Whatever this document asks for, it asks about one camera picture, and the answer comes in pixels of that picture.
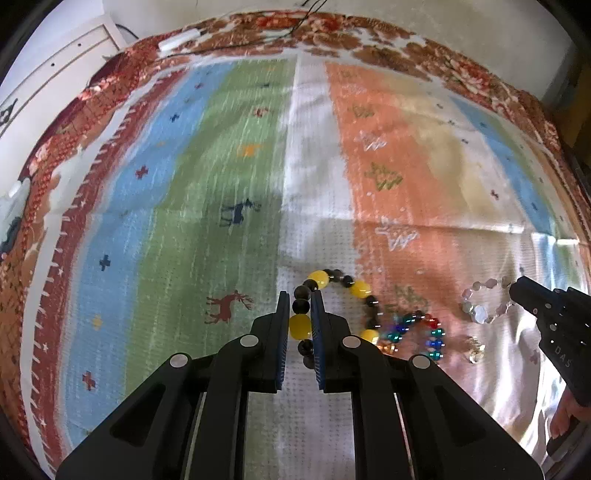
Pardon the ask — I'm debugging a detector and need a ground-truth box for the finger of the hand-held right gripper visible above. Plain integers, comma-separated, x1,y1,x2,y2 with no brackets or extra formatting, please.
508,276,591,320

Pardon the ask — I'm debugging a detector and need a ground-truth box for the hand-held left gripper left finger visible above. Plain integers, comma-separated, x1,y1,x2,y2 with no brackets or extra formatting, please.
55,291,290,480

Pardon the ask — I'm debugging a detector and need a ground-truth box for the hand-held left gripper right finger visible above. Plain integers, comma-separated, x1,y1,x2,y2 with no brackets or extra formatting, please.
310,291,543,480

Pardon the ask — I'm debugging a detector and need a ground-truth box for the clear crystal bead bracelet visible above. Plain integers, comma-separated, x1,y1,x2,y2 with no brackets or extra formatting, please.
461,276,520,325

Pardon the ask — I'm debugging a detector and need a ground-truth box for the yellow and black bead bracelet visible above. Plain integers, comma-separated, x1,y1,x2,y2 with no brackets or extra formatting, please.
288,268,387,370

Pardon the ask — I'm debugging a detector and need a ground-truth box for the multicolour glass bead bracelet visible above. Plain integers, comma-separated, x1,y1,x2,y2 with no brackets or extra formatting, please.
376,310,448,363

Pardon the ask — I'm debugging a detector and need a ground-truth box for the person's right hand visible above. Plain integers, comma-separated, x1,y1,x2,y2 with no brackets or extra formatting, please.
550,392,579,439

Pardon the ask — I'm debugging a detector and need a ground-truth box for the striped patterned blanket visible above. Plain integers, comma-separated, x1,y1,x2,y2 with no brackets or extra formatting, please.
28,46,583,476

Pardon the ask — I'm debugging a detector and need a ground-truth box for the white plastic tube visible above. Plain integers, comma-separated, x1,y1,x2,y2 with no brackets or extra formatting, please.
159,28,203,52

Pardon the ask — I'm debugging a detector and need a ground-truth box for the white cabinet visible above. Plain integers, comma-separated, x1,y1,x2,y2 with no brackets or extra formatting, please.
0,23,122,139

